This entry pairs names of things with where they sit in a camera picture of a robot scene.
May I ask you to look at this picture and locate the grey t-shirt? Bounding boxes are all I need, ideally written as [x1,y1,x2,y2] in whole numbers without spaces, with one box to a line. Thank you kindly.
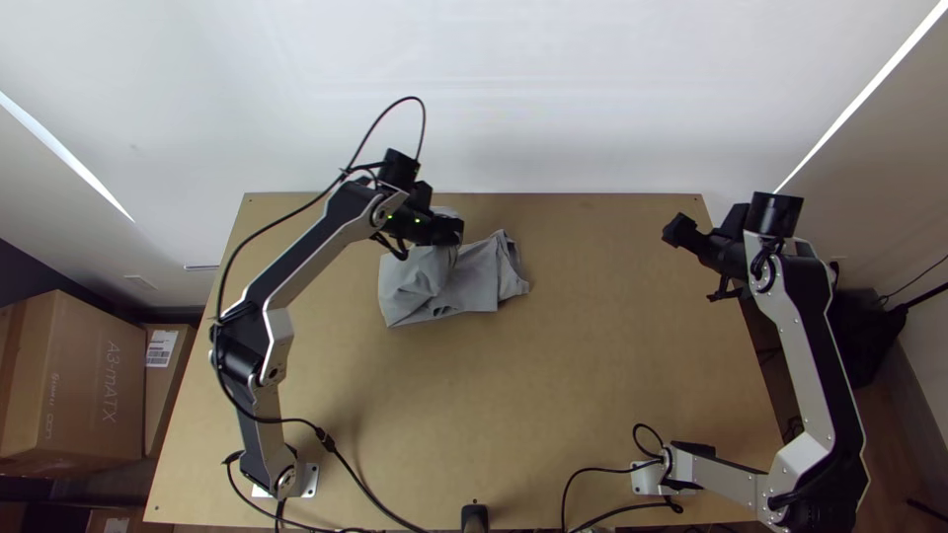
[377,205,531,329]

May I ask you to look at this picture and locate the cardboard box with white label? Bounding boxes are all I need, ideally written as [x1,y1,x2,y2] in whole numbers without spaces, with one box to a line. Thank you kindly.
[141,323,198,457]

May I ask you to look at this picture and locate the large cardboard box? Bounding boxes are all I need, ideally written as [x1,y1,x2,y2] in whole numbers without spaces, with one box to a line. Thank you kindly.
[0,289,147,464]

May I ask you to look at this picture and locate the black cable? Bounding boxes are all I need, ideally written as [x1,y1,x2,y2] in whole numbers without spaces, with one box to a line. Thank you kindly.
[214,96,428,320]
[218,369,433,533]
[560,422,686,533]
[879,255,948,305]

